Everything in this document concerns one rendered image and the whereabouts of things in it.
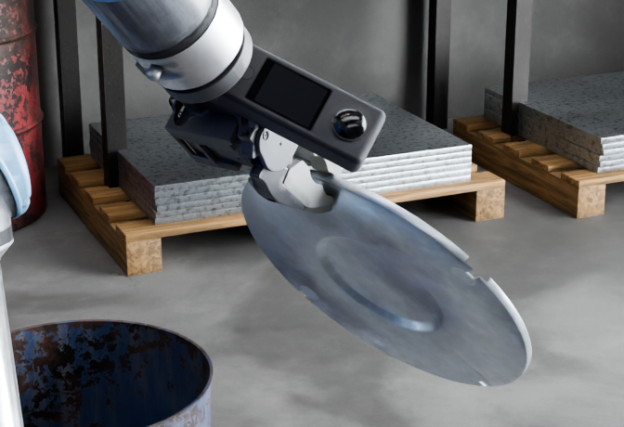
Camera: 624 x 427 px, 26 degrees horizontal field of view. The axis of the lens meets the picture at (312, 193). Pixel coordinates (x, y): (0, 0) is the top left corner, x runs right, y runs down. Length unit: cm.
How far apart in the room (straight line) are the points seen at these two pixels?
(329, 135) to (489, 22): 436
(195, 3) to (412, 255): 32
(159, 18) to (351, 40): 417
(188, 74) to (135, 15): 7
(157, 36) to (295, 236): 36
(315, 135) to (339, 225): 19
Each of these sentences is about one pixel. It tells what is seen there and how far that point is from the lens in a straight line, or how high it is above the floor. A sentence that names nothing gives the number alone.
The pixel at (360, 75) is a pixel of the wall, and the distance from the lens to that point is 507.
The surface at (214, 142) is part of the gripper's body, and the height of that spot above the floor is 112.
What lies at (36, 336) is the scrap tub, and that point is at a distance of 230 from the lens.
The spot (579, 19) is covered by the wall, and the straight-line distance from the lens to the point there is 552.
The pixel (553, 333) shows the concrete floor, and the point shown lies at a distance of 343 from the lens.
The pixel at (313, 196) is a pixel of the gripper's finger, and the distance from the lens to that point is 105.
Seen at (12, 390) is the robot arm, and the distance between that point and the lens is 131.
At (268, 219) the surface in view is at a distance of 120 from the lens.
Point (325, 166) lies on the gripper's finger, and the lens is 106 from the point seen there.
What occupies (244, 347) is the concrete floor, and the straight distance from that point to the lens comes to 331.
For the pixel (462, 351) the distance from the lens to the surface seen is 120.
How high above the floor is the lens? 141
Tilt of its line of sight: 19 degrees down
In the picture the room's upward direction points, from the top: straight up
